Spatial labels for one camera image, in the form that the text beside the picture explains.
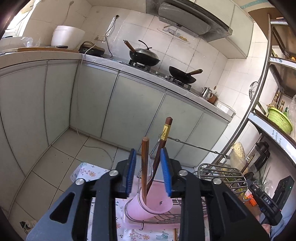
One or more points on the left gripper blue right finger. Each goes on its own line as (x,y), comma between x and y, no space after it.
(167,171)

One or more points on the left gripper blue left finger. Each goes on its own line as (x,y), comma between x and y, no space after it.
(131,163)

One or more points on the brown chopstick gold band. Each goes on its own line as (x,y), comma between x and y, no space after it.
(162,142)

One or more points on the pink cup left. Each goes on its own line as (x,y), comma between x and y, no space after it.
(158,202)

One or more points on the pink drip tray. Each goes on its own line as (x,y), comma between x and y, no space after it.
(166,221)

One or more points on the black blender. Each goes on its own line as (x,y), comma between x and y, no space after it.
(258,156)

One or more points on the floral table cloth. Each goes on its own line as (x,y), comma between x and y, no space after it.
(131,234)

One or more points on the napa cabbage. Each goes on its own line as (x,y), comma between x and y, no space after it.
(237,156)

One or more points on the gas stove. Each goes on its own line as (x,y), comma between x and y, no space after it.
(168,78)

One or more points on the metal kettle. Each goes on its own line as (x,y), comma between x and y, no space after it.
(206,93)

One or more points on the open black wok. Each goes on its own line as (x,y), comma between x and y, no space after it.
(186,78)

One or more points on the green plastic basket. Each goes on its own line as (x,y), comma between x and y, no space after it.
(280,120)

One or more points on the metal shelf rack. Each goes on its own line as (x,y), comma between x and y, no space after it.
(233,87)

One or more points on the lidded black wok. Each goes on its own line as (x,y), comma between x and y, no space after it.
(143,56)

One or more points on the black electric hotplate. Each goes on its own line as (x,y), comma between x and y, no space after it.
(90,48)

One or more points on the range hood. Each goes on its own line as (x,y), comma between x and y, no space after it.
(190,18)

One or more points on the white rice cooker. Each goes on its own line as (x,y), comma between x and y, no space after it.
(67,36)

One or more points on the metal wire utensil rack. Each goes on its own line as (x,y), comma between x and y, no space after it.
(198,197)

